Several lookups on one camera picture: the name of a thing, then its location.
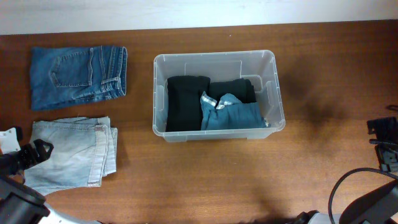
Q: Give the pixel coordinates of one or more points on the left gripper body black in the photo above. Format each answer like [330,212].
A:
[19,162]

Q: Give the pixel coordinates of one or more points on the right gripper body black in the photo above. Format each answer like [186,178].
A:
[387,132]

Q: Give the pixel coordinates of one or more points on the light blue jeans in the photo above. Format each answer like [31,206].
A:
[84,151]

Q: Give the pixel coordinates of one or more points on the dark blue jeans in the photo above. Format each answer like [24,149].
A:
[63,77]

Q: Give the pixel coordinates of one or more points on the dark navy garment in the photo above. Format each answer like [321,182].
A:
[241,88]

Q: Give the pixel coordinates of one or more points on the black garment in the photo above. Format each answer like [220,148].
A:
[184,111]

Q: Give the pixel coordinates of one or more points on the blue garment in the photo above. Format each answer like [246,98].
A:
[230,113]

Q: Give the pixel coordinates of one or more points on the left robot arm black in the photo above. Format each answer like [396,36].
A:
[21,204]

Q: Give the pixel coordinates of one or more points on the clear plastic storage bin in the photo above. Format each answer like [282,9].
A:
[258,66]

